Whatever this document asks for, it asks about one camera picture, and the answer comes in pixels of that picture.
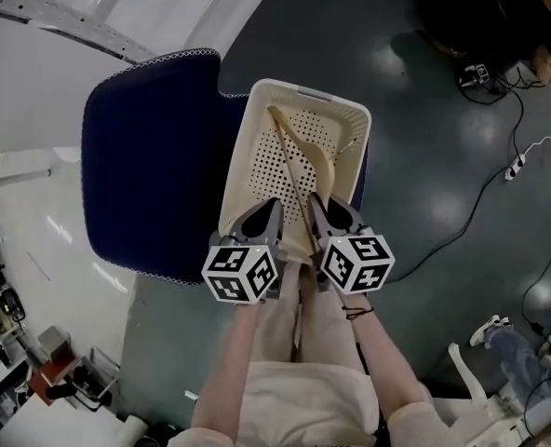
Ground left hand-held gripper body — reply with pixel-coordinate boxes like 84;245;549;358
200;230;288;305

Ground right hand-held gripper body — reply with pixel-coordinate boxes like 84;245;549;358
316;228;396;295

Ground wooden clothes hanger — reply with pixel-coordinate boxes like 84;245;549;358
266;104;358;255

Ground cream perforated laundry basket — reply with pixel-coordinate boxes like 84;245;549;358
218;77;372;265

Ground person's right forearm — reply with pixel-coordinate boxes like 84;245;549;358
339;291;426;419

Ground person's left forearm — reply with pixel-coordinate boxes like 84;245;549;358
190;295;277;440

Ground grey box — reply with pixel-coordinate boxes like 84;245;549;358
36;325;73;363

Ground black wrist band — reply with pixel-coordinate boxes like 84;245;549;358
341;305;375;321

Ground person's beige trousers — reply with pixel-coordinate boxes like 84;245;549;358
255;257;368;374

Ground navy blue fabric seat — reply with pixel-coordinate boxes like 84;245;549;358
80;47;370;288

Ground person's white shirt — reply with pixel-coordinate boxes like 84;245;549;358
167;359;445;447

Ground white power strip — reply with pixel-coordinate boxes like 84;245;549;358
504;153;528;182

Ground white plastic chair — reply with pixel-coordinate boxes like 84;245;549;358
431;342;551;447

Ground spare hand-held gripper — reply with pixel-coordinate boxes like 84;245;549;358
458;62;491;88

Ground white paper roll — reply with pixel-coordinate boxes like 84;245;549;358
115;414;147;447

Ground curved white table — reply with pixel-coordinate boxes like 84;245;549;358
0;11;135;152

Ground white perforated metal beam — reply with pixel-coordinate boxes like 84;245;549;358
0;0;161;65

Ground long black cable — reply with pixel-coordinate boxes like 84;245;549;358
384;70;545;284

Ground wire basket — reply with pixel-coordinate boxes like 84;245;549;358
69;345;122;413

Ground thin black cable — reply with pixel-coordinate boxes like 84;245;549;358
520;253;551;342

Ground white coiled cable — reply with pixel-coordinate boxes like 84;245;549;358
520;128;551;158

